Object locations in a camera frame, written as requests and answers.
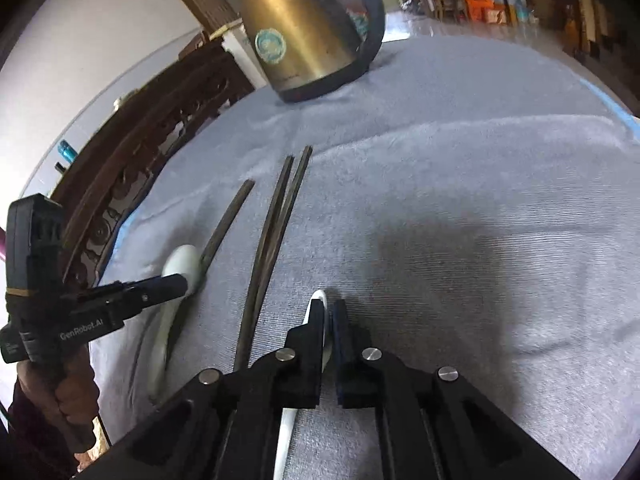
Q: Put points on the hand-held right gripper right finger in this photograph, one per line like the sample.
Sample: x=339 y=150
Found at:
x=343 y=340

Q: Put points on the orange cardboard box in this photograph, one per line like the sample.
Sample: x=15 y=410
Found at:
x=477 y=7

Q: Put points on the light blue tablecloth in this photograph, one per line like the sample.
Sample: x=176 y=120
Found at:
x=627 y=120

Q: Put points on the person's left hand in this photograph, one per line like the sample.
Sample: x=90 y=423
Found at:
x=75 y=390

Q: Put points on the white ceramic spoon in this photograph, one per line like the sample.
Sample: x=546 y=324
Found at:
x=287 y=440
x=172 y=280

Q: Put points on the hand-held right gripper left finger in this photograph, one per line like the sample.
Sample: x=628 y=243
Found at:
x=312 y=340

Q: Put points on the gold electric kettle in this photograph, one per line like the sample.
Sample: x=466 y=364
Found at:
x=300 y=25

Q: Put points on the carved wooden sideboard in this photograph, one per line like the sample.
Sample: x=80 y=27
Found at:
x=150 y=125

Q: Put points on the teal thermos bottle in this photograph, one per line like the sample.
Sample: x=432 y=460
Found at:
x=65 y=150

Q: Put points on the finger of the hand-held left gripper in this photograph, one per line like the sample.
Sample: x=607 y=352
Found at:
x=160 y=287

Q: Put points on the grey table cloth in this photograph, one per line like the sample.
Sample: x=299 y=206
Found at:
x=450 y=185

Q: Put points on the dark wooden chopstick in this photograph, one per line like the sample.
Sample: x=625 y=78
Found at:
x=227 y=222
x=288 y=210
x=275 y=210

